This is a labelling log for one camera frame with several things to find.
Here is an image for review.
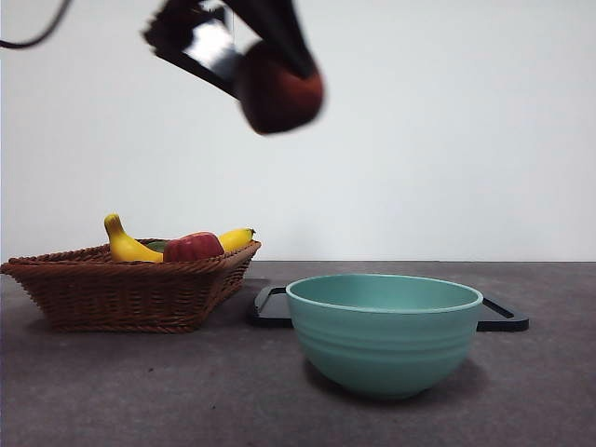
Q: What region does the dark purple plum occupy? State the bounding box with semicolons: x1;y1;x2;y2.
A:
235;39;328;136

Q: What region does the teal bowl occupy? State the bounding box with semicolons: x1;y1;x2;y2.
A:
285;274;483;400

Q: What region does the red apple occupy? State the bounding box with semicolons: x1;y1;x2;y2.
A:
162;232;226;263

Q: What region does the yellow banana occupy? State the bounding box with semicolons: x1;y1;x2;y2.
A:
103;213;259;264

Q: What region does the brown wicker basket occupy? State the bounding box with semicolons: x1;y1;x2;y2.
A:
0;238;263;334

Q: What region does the black rectangular tray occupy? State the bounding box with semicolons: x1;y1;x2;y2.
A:
245;285;531;333

